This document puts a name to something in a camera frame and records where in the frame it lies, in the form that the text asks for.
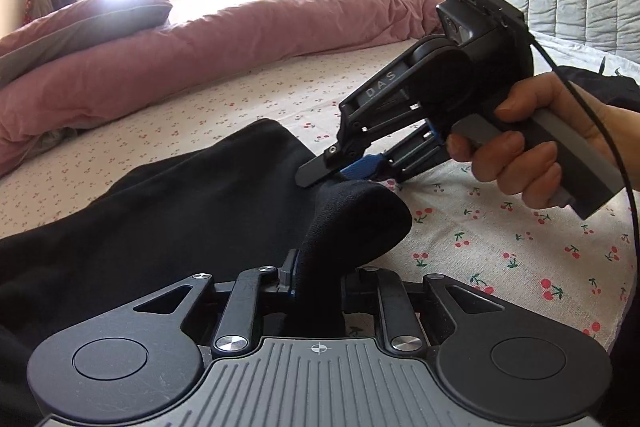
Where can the pink and grey pillow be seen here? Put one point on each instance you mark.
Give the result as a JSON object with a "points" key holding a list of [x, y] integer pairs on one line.
{"points": [[90, 22]]}

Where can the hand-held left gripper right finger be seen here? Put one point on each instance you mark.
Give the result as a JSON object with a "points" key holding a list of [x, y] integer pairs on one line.
{"points": [[387, 302]]}

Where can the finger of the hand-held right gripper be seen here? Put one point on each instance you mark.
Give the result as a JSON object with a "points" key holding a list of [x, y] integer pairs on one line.
{"points": [[320, 167], [362, 168]]}

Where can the person's right forearm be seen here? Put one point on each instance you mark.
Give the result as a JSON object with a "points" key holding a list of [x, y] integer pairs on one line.
{"points": [[617, 89]]}

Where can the black pants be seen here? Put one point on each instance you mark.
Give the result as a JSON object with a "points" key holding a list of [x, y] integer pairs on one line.
{"points": [[175, 217]]}

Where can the pink duvet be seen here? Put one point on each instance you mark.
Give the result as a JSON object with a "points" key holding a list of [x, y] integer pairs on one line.
{"points": [[225, 42]]}

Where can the cherry print bed sheet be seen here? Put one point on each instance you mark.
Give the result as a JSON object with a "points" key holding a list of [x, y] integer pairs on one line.
{"points": [[500, 247]]}

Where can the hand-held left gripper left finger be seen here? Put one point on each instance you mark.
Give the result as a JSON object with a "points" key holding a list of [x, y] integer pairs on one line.
{"points": [[294, 274]]}

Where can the person's right hand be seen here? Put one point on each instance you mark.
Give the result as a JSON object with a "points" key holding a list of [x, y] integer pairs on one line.
{"points": [[550, 92]]}

